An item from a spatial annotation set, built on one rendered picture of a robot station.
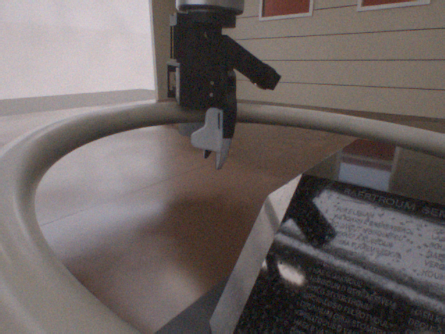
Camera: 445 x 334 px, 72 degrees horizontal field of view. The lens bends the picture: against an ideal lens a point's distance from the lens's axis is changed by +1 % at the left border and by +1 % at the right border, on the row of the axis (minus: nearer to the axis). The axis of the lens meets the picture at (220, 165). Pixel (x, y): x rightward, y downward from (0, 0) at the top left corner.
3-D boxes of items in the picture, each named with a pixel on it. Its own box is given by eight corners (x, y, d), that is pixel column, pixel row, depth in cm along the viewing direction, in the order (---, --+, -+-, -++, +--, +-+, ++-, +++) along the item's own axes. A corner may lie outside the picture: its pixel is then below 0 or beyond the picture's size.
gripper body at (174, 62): (166, 101, 46) (166, 14, 42) (218, 101, 49) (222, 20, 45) (179, 110, 40) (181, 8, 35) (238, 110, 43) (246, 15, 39)
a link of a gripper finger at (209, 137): (188, 172, 44) (185, 108, 43) (224, 168, 47) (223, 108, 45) (195, 175, 42) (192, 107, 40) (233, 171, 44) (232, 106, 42)
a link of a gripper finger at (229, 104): (213, 138, 45) (211, 78, 44) (224, 137, 46) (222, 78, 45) (225, 139, 41) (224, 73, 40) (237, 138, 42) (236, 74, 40)
